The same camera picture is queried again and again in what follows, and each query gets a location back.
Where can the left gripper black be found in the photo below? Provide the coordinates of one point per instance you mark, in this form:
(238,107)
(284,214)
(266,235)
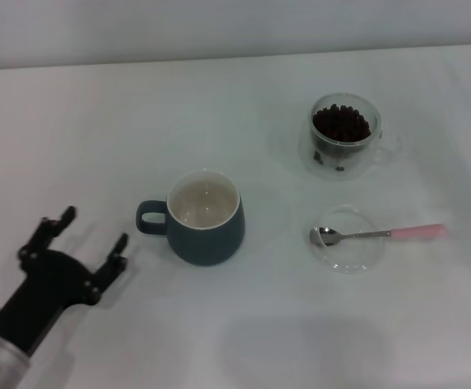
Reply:
(52,275)

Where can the clear double-walled glass cup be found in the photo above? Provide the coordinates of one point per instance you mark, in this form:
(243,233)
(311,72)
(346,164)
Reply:
(346,160)

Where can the white tablecloth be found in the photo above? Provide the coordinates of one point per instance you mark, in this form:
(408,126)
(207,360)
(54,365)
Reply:
(235,324)

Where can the dark blue ceramic mug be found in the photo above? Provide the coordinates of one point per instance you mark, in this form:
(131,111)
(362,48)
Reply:
(206,245)

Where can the clear glass saucer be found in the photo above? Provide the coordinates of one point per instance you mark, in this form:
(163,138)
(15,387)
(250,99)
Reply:
(348,257)

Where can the pile of coffee beans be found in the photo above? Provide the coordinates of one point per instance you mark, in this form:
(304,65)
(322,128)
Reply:
(340,123)

